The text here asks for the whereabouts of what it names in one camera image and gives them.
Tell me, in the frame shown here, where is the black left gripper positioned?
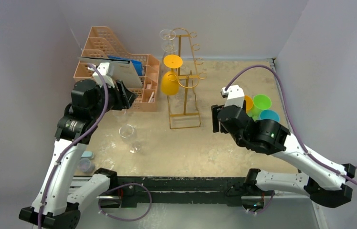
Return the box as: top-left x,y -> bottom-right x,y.
90,79 -> 137,119

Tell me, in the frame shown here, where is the yellow plastic goblet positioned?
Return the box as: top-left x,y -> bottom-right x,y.
244,95 -> 253,113
160,54 -> 183,96

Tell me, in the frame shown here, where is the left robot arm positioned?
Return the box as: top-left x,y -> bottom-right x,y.
19,80 -> 137,229

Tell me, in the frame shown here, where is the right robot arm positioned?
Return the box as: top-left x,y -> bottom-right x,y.
211,105 -> 356,208

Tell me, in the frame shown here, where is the grey paper folder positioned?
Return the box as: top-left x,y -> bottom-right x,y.
78,57 -> 143,89

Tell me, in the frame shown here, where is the blue folder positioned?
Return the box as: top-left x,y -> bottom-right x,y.
107,56 -> 144,77

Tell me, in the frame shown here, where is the green plastic goblet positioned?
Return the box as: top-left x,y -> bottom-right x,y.
248,94 -> 272,120

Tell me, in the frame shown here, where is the peach plastic file organizer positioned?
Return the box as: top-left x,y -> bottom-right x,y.
73,26 -> 160,112

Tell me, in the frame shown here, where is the blue plastic goblet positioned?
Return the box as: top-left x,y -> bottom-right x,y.
259,109 -> 280,122

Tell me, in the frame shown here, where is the blue small container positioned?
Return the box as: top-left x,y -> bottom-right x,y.
81,151 -> 95,160

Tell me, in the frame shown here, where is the small clear plastic cup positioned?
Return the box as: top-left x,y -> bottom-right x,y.
78,158 -> 95,173

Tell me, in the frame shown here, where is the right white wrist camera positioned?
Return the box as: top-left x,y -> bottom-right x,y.
220,85 -> 245,108

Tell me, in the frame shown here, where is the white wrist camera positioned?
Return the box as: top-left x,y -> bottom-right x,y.
92,62 -> 115,88
220,85 -> 245,108

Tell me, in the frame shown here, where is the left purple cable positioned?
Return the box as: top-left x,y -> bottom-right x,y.
38,63 -> 110,229

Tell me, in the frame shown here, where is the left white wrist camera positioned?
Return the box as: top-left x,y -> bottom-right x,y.
92,62 -> 115,88

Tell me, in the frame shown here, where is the gold wire wine glass rack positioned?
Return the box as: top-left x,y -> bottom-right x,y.
163,28 -> 207,130

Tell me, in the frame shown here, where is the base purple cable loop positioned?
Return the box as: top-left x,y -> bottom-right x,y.
98,182 -> 153,222

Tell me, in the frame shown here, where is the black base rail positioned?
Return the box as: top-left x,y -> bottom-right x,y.
97,176 -> 275,209

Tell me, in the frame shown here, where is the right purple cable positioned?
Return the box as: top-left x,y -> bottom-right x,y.
224,65 -> 357,193

